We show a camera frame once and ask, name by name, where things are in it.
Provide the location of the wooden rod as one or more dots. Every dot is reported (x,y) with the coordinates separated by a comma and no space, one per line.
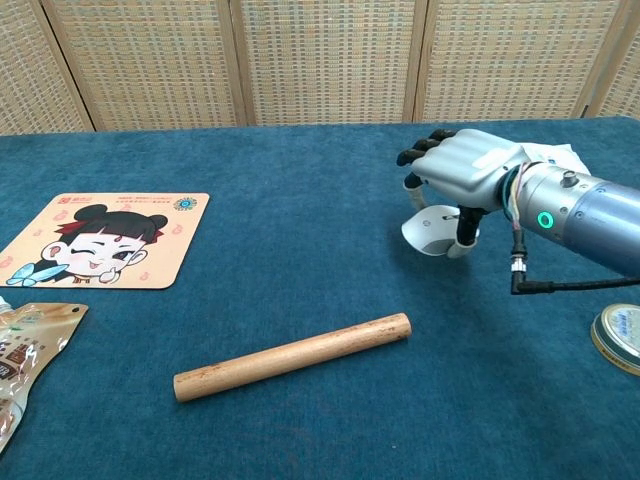
(295,356)

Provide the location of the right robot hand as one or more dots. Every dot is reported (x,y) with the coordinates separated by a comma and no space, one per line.
(460,165)

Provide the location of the round metal tin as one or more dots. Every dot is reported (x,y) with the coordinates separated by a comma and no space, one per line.
(620,335)

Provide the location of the brown drink pouch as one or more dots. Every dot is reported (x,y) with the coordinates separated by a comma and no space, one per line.
(30,350)

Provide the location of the blue felt table mat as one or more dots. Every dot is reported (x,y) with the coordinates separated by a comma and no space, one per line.
(320,200)

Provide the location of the cartoon girl mouse pad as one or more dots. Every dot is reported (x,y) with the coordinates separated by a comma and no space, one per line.
(165,250)

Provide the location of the white wet wipes pack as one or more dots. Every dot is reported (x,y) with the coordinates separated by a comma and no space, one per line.
(565,155)

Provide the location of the bamboo folding screen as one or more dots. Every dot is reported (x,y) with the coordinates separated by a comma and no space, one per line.
(320,60)

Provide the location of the white computer mouse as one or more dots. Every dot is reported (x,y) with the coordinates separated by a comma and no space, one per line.
(425,230)

